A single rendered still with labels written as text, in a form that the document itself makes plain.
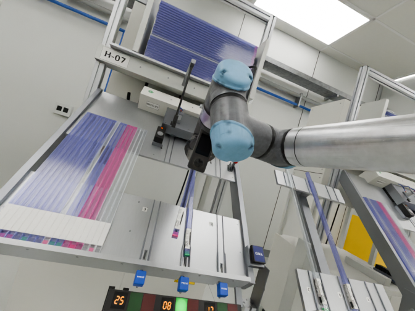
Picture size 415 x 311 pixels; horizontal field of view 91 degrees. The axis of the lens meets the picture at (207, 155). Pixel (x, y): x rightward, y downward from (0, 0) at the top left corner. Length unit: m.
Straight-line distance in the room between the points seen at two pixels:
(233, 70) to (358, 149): 0.24
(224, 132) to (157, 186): 2.22
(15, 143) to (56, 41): 1.13
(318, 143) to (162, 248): 0.47
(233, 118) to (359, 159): 0.19
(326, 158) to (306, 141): 0.04
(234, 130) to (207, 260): 0.43
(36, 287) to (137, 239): 0.51
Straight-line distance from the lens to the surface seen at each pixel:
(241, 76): 0.41
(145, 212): 0.67
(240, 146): 0.34
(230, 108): 0.37
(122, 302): 0.60
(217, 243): 0.69
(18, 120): 2.84
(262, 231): 3.07
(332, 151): 0.36
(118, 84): 1.22
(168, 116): 0.93
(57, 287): 1.04
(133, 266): 0.60
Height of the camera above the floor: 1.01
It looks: 2 degrees up
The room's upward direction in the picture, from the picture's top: 17 degrees clockwise
